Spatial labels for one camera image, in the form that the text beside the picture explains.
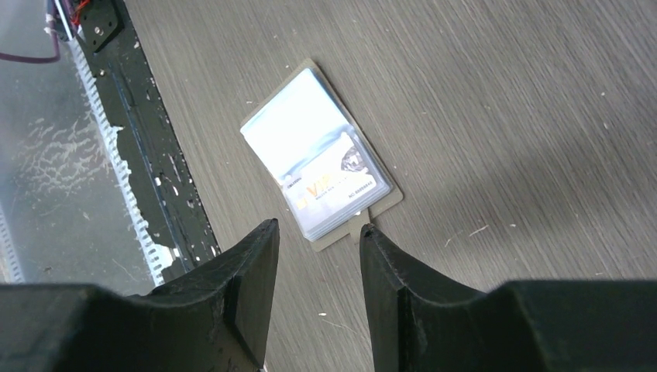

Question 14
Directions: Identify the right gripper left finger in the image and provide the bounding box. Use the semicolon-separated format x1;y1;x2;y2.
1;219;280;371

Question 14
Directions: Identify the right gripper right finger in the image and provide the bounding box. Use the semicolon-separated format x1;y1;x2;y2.
359;224;656;371

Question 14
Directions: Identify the beige card holder wallet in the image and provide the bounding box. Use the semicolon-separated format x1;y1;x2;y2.
239;59;404;252

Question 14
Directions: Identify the aluminium rail frame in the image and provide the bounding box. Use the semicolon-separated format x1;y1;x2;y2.
0;0;178;296

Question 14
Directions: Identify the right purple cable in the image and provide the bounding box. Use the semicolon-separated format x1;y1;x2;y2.
0;30;63;65

